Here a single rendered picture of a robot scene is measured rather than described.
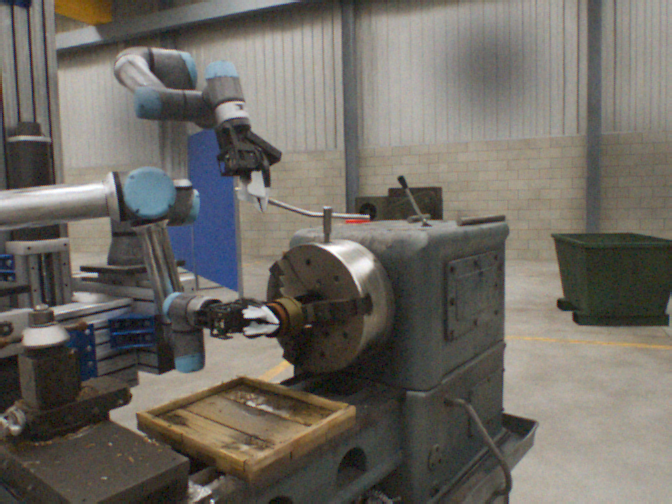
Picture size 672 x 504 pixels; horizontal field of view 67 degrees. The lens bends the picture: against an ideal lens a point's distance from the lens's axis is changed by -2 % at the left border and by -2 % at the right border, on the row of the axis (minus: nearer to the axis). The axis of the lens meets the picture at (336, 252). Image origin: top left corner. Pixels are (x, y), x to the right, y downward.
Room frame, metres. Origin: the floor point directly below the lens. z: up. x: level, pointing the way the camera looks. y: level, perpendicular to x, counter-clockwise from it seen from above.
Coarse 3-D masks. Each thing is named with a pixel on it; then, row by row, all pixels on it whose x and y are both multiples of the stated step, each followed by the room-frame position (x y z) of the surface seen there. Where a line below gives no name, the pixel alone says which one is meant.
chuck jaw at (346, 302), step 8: (368, 296) 1.16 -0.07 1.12; (312, 304) 1.15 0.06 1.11; (320, 304) 1.13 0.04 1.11; (328, 304) 1.14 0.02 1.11; (336, 304) 1.13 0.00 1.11; (344, 304) 1.11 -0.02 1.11; (352, 304) 1.13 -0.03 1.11; (360, 304) 1.14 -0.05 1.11; (368, 304) 1.15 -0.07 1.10; (304, 312) 1.13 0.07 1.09; (312, 312) 1.14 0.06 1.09; (320, 312) 1.14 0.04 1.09; (328, 312) 1.13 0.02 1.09; (336, 312) 1.13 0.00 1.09; (344, 312) 1.11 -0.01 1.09; (352, 312) 1.13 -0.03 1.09; (360, 312) 1.14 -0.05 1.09; (368, 312) 1.15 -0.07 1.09; (304, 320) 1.13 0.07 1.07; (312, 320) 1.13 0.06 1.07; (320, 320) 1.13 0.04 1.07
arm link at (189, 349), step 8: (200, 328) 1.25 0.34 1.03; (176, 336) 1.23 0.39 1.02; (184, 336) 1.23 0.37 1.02; (192, 336) 1.23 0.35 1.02; (200, 336) 1.25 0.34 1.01; (176, 344) 1.23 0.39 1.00; (184, 344) 1.23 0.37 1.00; (192, 344) 1.23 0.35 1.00; (200, 344) 1.25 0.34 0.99; (176, 352) 1.23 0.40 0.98; (184, 352) 1.23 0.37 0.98; (192, 352) 1.23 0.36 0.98; (200, 352) 1.24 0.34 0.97; (176, 360) 1.24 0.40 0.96; (184, 360) 1.23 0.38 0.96; (192, 360) 1.23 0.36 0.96; (200, 360) 1.24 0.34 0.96; (176, 368) 1.24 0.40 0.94; (184, 368) 1.23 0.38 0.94; (192, 368) 1.23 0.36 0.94; (200, 368) 1.24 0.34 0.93
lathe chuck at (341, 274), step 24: (336, 240) 1.28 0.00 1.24; (312, 264) 1.22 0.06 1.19; (336, 264) 1.17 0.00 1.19; (360, 264) 1.19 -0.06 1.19; (312, 288) 1.22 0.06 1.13; (336, 288) 1.18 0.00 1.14; (360, 288) 1.14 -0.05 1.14; (384, 312) 1.19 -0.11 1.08; (312, 336) 1.22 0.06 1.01; (336, 336) 1.18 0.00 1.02; (360, 336) 1.14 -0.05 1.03; (312, 360) 1.23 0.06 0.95; (336, 360) 1.18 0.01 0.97; (360, 360) 1.23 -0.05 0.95
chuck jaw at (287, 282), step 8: (280, 264) 1.24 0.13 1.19; (288, 264) 1.26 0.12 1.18; (272, 272) 1.25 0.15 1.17; (280, 272) 1.23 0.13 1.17; (288, 272) 1.24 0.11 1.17; (296, 272) 1.25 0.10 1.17; (280, 280) 1.20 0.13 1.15; (288, 280) 1.22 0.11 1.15; (296, 280) 1.23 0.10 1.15; (272, 288) 1.22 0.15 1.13; (280, 288) 1.19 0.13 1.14; (288, 288) 1.20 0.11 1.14; (296, 288) 1.21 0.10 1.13; (304, 288) 1.23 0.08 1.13; (272, 296) 1.19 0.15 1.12; (280, 296) 1.18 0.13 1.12; (296, 296) 1.19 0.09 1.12; (304, 296) 1.23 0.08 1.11
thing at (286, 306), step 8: (288, 296) 1.15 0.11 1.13; (272, 304) 1.12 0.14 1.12; (280, 304) 1.13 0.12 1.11; (288, 304) 1.13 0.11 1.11; (296, 304) 1.14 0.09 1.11; (272, 312) 1.10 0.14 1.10; (280, 312) 1.10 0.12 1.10; (288, 312) 1.11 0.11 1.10; (296, 312) 1.13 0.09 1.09; (264, 320) 1.14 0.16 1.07; (280, 320) 1.09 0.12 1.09; (288, 320) 1.11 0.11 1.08; (296, 320) 1.12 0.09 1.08; (280, 328) 1.09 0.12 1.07; (288, 328) 1.11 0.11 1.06; (296, 328) 1.13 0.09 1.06; (272, 336) 1.10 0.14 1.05; (280, 336) 1.13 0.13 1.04; (288, 336) 1.16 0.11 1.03
